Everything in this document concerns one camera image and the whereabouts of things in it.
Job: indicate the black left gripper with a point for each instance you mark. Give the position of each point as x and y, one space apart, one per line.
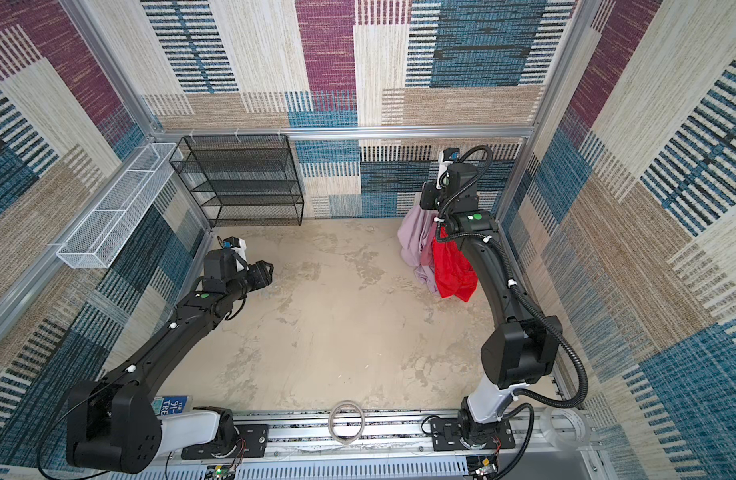
260 274

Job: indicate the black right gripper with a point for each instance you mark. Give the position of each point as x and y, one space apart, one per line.
428 191

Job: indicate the light purple cloth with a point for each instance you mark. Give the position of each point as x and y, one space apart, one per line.
416 235

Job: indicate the red cloth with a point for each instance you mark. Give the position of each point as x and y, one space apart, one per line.
454 275

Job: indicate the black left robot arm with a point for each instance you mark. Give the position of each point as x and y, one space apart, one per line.
111 425

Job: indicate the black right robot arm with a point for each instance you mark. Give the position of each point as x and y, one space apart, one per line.
520 351

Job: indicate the colourful book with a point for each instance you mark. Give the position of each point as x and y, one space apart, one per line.
171 405

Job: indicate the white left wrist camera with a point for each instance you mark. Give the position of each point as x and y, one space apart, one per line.
238 246

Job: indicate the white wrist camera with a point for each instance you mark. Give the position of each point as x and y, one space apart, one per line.
238 246
447 157

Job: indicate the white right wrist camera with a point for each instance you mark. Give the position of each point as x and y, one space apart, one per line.
447 157

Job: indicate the black wire mesh shelf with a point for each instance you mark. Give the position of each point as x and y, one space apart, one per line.
241 180

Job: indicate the white wire mesh basket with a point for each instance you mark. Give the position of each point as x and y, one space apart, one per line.
99 238

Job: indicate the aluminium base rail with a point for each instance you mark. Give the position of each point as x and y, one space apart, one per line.
380 444

